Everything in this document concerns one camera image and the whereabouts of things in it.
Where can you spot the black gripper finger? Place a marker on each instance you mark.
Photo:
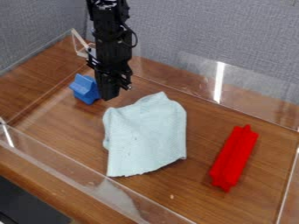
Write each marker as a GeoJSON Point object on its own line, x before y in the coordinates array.
{"type": "Point", "coordinates": [113, 87]}
{"type": "Point", "coordinates": [101, 79]}

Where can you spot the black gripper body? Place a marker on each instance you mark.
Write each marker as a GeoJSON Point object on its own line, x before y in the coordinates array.
{"type": "Point", "coordinates": [118, 69]}

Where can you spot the light blue cloth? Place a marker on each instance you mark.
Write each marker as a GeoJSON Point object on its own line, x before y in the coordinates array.
{"type": "Point", "coordinates": [144, 135]}

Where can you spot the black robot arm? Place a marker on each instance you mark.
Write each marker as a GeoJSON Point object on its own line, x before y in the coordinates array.
{"type": "Point", "coordinates": [108, 60]}

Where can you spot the red object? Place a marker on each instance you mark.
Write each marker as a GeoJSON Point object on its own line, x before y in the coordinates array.
{"type": "Point", "coordinates": [232, 157]}

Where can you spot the blue star-shaped block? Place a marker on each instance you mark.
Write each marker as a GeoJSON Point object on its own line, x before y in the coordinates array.
{"type": "Point", "coordinates": [84, 88]}

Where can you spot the clear acrylic front barrier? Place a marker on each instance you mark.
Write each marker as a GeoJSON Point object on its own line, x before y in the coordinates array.
{"type": "Point", "coordinates": [80, 191]}

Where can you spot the clear acrylic barrier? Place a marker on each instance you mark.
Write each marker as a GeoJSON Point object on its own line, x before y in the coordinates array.
{"type": "Point", "coordinates": [287, 187]}
{"type": "Point", "coordinates": [80, 191]}
{"type": "Point", "coordinates": [249, 92]}

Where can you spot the clear acrylic back barrier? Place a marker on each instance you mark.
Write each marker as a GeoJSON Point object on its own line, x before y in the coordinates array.
{"type": "Point", "coordinates": [249, 92]}

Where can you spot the clear acrylic right barrier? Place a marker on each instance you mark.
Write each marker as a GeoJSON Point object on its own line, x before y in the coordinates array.
{"type": "Point", "coordinates": [287, 187]}

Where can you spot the clear acrylic corner bracket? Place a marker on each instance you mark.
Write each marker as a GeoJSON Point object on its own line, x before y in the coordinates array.
{"type": "Point", "coordinates": [82, 48]}

